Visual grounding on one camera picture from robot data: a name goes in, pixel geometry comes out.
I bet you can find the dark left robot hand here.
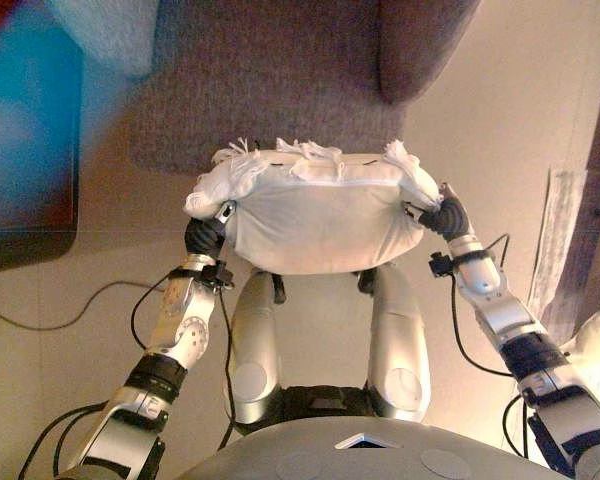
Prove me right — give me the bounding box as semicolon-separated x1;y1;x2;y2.
184;199;239;259

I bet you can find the dark right robot hand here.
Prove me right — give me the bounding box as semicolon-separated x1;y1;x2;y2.
403;182;474;242

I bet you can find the white fringed cushion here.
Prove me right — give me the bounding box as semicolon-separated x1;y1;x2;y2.
183;137;444;276

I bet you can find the white fringed throw blanket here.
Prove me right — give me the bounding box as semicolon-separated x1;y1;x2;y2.
527;167;600;416

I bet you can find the grey fabric armchair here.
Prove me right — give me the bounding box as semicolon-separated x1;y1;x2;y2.
44;0;481;177

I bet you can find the glossy brown wardrobe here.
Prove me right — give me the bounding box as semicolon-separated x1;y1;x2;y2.
0;0;84;275

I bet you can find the grey robot torso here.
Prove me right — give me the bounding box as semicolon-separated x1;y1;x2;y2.
174;384;571;480

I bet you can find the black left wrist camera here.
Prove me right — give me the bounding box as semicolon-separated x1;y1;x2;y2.
199;262;236;291

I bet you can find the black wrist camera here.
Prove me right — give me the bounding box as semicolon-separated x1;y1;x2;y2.
199;262;236;291
428;252;454;279

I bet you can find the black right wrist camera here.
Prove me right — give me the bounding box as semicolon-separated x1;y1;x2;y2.
428;252;454;279

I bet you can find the black tether cable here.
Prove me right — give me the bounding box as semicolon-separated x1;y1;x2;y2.
218;287;239;451

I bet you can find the thin black floor cable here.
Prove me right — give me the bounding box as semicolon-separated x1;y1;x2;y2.
0;279;166;331

